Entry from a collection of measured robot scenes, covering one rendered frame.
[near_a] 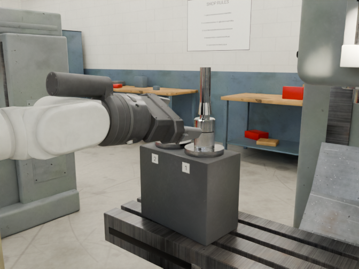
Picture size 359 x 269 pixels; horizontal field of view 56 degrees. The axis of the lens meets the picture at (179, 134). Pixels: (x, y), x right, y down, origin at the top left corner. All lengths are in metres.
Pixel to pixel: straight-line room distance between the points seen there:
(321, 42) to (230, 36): 5.02
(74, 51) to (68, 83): 7.33
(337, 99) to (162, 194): 0.55
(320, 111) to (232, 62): 4.54
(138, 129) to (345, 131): 0.65
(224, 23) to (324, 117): 4.69
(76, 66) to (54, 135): 7.39
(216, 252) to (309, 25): 0.47
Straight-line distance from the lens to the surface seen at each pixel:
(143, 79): 6.30
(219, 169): 0.72
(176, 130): 0.60
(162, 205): 0.82
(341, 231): 0.98
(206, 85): 0.73
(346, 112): 1.03
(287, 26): 5.20
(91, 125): 0.48
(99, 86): 0.53
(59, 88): 0.49
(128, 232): 0.87
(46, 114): 0.44
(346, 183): 1.02
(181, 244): 0.77
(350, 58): 0.52
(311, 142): 1.07
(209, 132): 0.73
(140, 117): 0.55
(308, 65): 0.57
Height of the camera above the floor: 1.35
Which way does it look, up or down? 12 degrees down
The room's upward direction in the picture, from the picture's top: straight up
